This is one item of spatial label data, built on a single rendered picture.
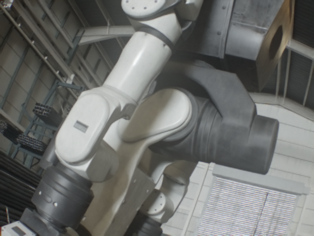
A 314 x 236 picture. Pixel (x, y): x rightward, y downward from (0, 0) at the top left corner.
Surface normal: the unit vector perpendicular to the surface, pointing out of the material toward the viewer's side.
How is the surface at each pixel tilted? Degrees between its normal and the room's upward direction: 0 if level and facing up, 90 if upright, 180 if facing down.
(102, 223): 90
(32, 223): 90
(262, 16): 90
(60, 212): 97
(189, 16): 180
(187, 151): 146
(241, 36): 115
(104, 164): 101
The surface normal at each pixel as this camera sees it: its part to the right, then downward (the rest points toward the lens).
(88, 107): -0.25, -0.36
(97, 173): 0.84, 0.39
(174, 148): -0.40, 0.60
